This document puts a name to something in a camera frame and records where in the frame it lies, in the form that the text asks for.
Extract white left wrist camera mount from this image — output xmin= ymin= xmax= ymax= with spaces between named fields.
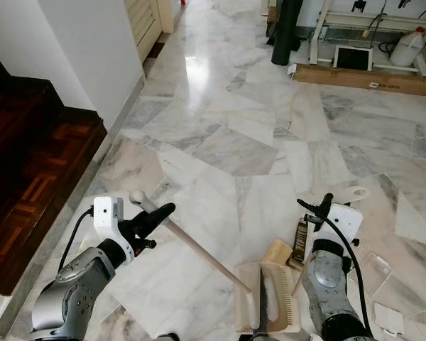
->
xmin=92 ymin=197 xmax=137 ymax=259

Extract beige louvred wooden door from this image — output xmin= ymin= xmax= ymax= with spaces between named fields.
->
xmin=124 ymin=0 xmax=175 ymax=62

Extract long brown cardboard box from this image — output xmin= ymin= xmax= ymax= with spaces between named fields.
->
xmin=289 ymin=63 xmax=426 ymax=99

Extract white plastic jug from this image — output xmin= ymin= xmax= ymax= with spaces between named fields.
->
xmin=390 ymin=27 xmax=426 ymax=69

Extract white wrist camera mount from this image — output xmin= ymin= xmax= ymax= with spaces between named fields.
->
xmin=327 ymin=204 xmax=364 ymax=244
xmin=92 ymin=197 xmax=137 ymax=259

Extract white metal shelf frame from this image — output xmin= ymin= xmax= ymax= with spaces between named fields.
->
xmin=308 ymin=0 xmax=426 ymax=78

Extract dark wooden parquet stairs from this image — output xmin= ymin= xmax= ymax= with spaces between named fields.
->
xmin=0 ymin=45 xmax=108 ymax=296

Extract clear plastic sheet piece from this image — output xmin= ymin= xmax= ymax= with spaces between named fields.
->
xmin=361 ymin=254 xmax=393 ymax=286

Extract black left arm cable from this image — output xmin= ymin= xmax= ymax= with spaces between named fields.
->
xmin=58 ymin=208 xmax=94 ymax=272

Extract black rolled mat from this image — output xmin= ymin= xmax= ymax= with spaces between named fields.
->
xmin=271 ymin=0 xmax=305 ymax=67

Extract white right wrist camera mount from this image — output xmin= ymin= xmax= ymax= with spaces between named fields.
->
xmin=327 ymin=204 xmax=364 ymax=244

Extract white-framed black panel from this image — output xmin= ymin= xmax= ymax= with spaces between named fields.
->
xmin=333 ymin=46 xmax=374 ymax=72

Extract white square plastic piece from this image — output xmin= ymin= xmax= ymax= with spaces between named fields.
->
xmin=373 ymin=303 xmax=406 ymax=335

